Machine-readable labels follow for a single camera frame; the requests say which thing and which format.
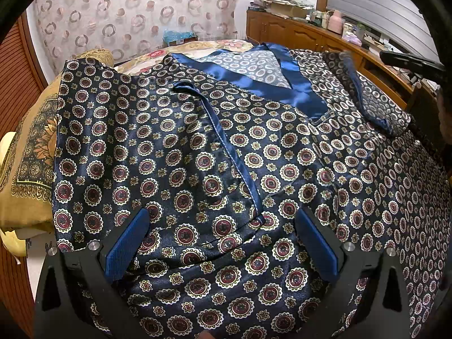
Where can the floral blanket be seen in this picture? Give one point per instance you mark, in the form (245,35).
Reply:
(141,61)

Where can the purple cloth bundle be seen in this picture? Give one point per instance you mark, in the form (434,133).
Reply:
(351,39)

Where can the circle patterned curtain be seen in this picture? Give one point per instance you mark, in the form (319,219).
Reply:
(123,7)

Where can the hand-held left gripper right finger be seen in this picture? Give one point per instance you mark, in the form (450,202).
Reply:
(317,247)

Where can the grey window blind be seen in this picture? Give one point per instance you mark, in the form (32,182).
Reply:
(370,7)

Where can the pink thermos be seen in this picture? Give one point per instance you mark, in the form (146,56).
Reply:
(335,21)

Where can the navy medallion print satin shirt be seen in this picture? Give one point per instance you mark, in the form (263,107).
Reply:
(197,141)

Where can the wooden cabinet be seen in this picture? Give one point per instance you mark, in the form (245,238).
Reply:
(282,28)

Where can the yellow patterned pillow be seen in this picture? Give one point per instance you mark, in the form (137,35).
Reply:
(31,155)

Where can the brown louvre door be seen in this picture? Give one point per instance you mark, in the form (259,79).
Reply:
(17,70)

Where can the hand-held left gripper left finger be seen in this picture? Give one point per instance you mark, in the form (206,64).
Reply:
(127,245)

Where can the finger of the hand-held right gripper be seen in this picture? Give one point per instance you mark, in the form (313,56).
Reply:
(414,99)

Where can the blue woven basket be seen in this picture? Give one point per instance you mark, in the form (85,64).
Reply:
(178,35)

